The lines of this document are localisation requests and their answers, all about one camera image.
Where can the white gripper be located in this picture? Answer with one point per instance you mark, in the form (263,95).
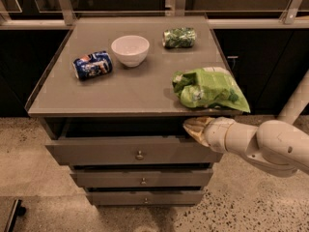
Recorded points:
(216,133)

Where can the grey top drawer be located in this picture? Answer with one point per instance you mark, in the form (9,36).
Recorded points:
(128,141)

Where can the grey drawer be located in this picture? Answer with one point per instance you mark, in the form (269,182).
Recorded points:
(131,198)
(128,141)
(142,179)

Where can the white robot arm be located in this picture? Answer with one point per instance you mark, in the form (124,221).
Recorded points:
(276,146)

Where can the grey middle drawer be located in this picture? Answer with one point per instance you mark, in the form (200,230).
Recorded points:
(142,179)

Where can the grey bottom drawer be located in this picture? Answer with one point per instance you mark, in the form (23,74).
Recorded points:
(131,198)

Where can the grey drawer cabinet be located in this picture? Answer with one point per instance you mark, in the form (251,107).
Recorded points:
(142,92)

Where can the green chip bag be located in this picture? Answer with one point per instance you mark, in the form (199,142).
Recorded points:
(209,87)

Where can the green soda can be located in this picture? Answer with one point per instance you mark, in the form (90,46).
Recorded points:
(179,37)

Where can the white ceramic bowl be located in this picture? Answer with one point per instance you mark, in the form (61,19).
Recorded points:
(131,50)

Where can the blue soda can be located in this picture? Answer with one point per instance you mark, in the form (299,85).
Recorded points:
(92,65)

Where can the black wheeled base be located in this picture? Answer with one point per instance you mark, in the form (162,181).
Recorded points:
(17,210)

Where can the metal railing frame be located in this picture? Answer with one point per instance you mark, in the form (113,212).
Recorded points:
(218,14)

